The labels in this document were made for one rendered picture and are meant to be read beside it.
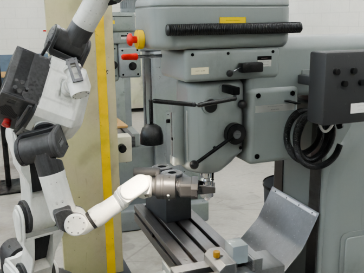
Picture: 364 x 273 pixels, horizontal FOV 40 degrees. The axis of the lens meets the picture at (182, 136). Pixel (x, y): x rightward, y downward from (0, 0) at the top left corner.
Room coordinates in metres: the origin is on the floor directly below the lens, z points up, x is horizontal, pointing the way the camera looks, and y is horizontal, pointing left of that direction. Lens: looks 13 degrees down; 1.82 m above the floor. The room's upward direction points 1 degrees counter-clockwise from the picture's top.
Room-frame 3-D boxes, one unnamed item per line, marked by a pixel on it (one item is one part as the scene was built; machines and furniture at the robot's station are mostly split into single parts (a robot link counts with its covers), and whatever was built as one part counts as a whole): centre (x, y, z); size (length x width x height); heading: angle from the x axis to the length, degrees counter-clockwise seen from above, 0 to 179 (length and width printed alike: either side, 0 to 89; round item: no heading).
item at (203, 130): (1.66, -0.09, 1.47); 0.21 x 0.19 x 0.32; 21
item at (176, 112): (1.62, 0.02, 1.45); 0.04 x 0.04 x 0.21; 21
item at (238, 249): (1.44, -0.17, 1.10); 0.06 x 0.05 x 0.06; 20
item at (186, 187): (1.67, 0.01, 1.24); 0.13 x 0.12 x 0.10; 177
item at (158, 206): (2.06, 0.07, 1.09); 0.22 x 0.12 x 0.20; 27
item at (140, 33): (1.58, 0.13, 1.76); 0.06 x 0.02 x 0.06; 21
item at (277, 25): (1.54, -0.17, 1.79); 0.45 x 0.04 x 0.04; 111
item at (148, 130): (1.49, 0.09, 1.48); 0.07 x 0.07 x 0.06
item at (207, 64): (1.68, -0.13, 1.68); 0.34 x 0.24 x 0.10; 111
